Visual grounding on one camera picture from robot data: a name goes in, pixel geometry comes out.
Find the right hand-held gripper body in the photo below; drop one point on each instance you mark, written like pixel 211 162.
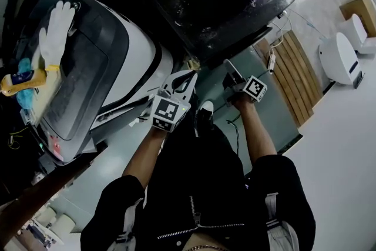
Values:
pixel 254 88

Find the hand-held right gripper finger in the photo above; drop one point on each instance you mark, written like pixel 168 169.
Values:
pixel 233 72

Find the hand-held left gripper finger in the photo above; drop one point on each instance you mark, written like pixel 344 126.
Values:
pixel 169 80
pixel 191 89

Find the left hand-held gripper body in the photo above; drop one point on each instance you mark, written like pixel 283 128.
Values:
pixel 166 110

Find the person's left forearm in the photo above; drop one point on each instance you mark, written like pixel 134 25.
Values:
pixel 144 155

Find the person's right forearm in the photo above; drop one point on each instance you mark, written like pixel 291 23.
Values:
pixel 255 132

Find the open cardboard box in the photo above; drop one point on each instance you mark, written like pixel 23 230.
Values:
pixel 355 6

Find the black and white sneaker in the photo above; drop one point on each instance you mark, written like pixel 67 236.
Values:
pixel 205 110

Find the grey green floor platform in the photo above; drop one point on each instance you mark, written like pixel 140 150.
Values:
pixel 264 114

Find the white power strip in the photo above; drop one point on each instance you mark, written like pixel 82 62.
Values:
pixel 271 61

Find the wooden slat platform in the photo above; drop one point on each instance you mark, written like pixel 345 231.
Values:
pixel 293 79

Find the white and black top-load washer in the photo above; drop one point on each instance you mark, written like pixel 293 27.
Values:
pixel 138 47

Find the person's black trousers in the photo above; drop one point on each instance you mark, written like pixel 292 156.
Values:
pixel 191 161

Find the black washing machine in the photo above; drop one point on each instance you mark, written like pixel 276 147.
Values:
pixel 205 0

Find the white round appliance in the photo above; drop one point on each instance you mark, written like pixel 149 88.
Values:
pixel 337 58

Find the person's black jacket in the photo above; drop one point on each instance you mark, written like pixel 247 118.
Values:
pixel 288 185

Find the white glove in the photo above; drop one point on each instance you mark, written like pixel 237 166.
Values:
pixel 55 35

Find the blue cloth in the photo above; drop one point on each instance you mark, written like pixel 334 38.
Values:
pixel 26 97

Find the yellow bottle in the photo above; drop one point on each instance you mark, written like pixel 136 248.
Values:
pixel 23 80

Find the white cylinder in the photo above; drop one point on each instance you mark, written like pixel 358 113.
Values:
pixel 65 223
pixel 47 214

